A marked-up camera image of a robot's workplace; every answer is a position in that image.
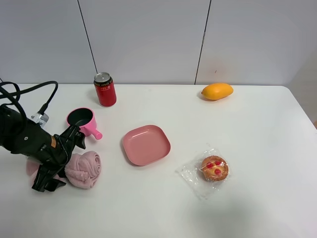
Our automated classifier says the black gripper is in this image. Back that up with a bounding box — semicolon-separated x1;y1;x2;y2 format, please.
32;125;86;192

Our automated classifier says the pink towel black band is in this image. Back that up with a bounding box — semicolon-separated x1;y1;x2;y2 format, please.
26;151;102;189

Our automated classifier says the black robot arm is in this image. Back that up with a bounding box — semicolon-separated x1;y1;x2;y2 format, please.
0;106;86;192

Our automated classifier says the red soda can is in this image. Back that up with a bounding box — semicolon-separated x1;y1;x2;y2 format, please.
94;72;116;107

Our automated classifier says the pink square plate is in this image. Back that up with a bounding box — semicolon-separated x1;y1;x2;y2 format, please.
122;125;171;166

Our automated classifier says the fruit tart in plastic wrap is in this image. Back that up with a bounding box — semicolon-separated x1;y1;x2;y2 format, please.
176;148;230;199

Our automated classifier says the yellow mango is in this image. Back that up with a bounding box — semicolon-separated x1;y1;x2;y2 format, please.
201;83;234;101

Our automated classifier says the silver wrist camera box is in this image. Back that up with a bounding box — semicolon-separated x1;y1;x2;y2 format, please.
31;112;49;128

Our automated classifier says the pink saucepan with handle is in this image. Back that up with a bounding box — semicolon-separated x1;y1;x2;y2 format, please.
66;108;103;140

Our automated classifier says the black cable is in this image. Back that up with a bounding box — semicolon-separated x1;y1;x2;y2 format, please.
0;78;59;129

